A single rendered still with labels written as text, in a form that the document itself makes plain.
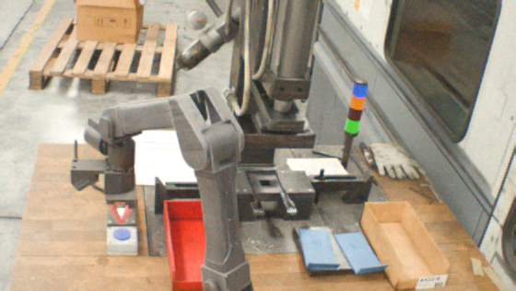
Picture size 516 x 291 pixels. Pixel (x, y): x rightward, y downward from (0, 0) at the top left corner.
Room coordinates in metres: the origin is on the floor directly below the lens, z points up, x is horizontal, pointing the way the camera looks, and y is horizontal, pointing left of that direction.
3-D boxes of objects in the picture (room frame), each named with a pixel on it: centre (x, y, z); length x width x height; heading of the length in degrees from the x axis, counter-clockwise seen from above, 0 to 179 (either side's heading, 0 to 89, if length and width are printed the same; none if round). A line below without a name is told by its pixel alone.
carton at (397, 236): (1.14, -0.38, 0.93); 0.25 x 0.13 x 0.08; 15
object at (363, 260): (1.10, -0.27, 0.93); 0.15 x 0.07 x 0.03; 19
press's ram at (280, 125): (1.33, -0.02, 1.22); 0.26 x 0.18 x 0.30; 15
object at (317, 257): (1.09, -0.17, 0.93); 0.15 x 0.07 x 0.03; 7
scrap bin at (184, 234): (1.05, 0.10, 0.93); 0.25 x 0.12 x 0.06; 15
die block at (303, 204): (1.26, -0.05, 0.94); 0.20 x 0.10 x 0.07; 105
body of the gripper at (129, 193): (1.04, 0.27, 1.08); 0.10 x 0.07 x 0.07; 15
